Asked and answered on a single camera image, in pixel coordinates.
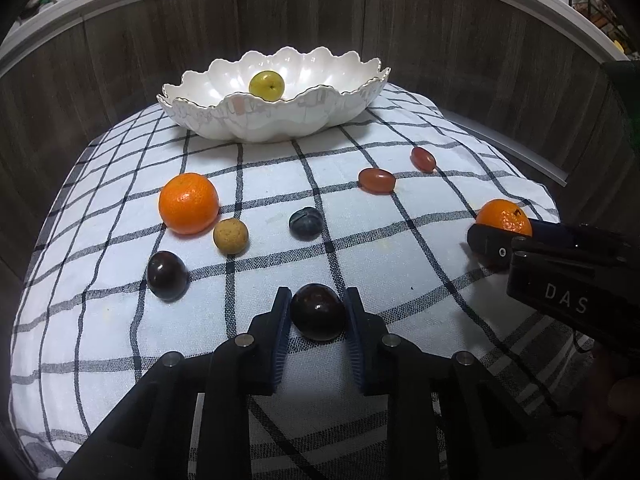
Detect orange mandarin with stem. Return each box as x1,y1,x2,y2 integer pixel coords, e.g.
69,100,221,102
475,200,533,236

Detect red oblong grape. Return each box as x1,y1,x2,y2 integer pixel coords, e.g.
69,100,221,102
410,146,437,174
358,167,396,194

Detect dark plum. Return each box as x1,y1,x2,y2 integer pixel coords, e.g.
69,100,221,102
146,250,189,302
290,283,348,342

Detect yellow-green round fruit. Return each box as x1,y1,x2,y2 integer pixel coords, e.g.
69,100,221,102
248,70,285,102

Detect dark wood cabinet fronts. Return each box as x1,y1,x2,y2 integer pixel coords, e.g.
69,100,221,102
1,0,639,277

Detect dark blue blueberry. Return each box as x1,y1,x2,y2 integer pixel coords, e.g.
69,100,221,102
288,207,323,240

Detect white black checkered cloth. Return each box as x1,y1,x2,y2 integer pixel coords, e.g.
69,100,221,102
9,85,592,479

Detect tan longan fruit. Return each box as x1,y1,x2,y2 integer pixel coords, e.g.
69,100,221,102
213,218,248,255

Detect white scalloped ceramic bowl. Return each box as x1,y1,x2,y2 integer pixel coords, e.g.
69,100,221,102
156,47,390,143

